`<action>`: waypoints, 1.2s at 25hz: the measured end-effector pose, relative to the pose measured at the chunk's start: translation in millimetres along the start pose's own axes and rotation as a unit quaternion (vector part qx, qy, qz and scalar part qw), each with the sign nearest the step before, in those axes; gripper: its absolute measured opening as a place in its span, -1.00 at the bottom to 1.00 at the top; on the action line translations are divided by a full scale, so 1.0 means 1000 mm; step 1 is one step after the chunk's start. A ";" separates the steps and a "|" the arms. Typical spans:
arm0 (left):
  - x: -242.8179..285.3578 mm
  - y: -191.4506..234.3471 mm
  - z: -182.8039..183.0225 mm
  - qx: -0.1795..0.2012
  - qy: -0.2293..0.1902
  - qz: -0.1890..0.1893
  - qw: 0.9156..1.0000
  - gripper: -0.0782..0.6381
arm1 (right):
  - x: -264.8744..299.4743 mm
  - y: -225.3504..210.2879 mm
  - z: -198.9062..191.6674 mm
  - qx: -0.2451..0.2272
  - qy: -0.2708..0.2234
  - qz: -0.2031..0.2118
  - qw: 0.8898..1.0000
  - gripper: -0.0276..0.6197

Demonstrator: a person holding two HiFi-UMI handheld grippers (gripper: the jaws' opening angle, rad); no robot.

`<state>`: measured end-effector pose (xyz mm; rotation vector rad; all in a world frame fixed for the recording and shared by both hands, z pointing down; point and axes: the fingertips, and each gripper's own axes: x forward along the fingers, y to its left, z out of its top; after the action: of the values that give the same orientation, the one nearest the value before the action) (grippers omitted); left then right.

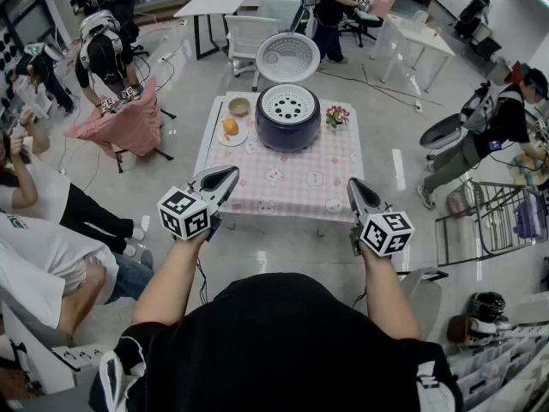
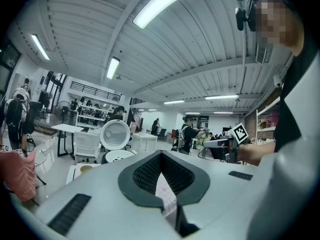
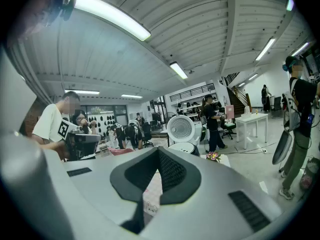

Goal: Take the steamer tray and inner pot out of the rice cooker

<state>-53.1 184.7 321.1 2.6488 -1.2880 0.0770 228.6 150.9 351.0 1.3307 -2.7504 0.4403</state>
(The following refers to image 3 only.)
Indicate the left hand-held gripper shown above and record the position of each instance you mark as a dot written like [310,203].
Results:
[65,130]

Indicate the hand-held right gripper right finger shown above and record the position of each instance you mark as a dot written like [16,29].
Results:
[180,179]

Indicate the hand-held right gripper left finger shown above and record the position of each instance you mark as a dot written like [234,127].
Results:
[125,181]

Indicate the white perforated steam plate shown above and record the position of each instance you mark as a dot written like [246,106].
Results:
[183,146]

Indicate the person's left forearm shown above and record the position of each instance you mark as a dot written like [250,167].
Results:
[51,147]

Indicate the pink cloth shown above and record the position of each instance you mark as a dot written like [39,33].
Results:
[120,151]

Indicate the pink checkered tablecloth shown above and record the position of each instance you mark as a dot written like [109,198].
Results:
[152,196]

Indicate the purple yellow potted flowers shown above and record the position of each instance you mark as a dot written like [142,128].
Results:
[213,155]

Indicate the long ceiling light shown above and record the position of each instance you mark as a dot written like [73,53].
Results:
[265,49]
[178,70]
[300,48]
[290,4]
[241,84]
[253,76]
[110,14]
[82,92]
[131,96]

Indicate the blue rice cooker white lid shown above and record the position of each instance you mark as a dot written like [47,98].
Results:
[180,129]

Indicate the white shelf rack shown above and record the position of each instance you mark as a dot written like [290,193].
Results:
[192,107]

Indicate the pink box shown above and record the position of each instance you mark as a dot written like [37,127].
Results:
[229,111]

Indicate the black balcony railing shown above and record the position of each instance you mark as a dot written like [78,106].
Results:
[192,92]

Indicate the white table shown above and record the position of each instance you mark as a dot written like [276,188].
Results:
[251,117]

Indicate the staircase with railing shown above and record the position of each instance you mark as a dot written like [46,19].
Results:
[237,99]

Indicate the small ceiling fixture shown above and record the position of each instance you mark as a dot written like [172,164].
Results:
[191,72]

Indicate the person's head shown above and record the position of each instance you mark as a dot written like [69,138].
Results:
[37,14]

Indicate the group of black wall items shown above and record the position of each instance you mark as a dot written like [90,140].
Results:
[102,118]

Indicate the black pedestal fan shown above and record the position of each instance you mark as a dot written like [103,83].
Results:
[171,116]

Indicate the black head-worn camera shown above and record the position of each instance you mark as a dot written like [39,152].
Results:
[67,10]

